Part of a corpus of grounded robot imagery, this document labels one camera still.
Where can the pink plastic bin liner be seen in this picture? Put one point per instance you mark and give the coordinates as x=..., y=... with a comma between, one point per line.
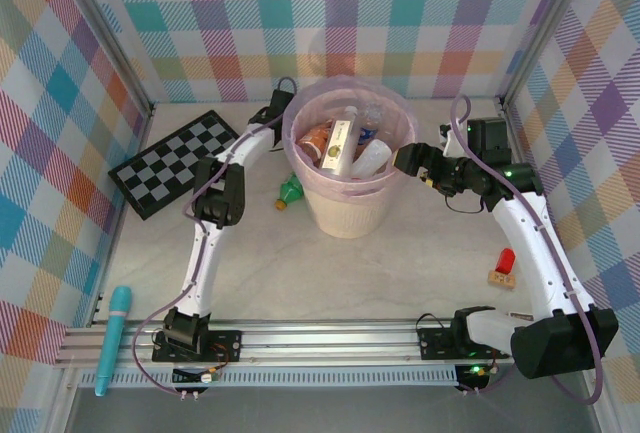
x=400, y=125

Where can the orange label plastic bottle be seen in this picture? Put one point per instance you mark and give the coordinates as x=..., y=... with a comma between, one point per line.
x=315, y=139

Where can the aluminium mounting rail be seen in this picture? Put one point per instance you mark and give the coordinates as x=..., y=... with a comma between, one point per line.
x=325, y=340

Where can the small black control board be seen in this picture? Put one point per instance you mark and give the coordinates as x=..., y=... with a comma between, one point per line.
x=187, y=377
x=472, y=373

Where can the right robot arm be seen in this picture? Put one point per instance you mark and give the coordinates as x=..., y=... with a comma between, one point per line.
x=540, y=263

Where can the aluminium side frame rail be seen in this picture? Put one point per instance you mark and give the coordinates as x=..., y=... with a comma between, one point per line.
x=143, y=133

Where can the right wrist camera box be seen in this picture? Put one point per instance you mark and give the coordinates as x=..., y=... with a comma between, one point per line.
x=449, y=135

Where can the white packet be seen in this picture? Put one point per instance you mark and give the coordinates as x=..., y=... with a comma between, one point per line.
x=337, y=145

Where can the cream plastic waste bin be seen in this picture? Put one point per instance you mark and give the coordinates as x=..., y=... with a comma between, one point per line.
x=350, y=218

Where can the blue-capped clear plastic bottle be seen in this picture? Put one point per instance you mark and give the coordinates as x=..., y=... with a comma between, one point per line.
x=367, y=132

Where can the aluminium frame post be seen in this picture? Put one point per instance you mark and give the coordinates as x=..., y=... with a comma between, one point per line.
x=64, y=400
x=113, y=38
x=546, y=28
x=602, y=408

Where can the printed wooden block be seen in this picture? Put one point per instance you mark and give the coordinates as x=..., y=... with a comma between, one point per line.
x=501, y=280

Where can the colourful printed card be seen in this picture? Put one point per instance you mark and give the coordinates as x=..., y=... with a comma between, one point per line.
x=520, y=314

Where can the clear bottle red white label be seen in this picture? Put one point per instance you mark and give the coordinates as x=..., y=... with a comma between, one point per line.
x=372, y=158

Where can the teal plastic toy microphone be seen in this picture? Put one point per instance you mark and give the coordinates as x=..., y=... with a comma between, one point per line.
x=114, y=333

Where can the black and grey chessboard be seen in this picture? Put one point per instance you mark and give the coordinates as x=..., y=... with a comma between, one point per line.
x=165, y=163

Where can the green plastic bottle orange cap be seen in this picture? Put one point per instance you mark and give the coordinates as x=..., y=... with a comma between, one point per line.
x=291, y=192

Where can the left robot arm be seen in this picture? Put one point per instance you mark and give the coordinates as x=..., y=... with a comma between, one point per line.
x=205, y=258

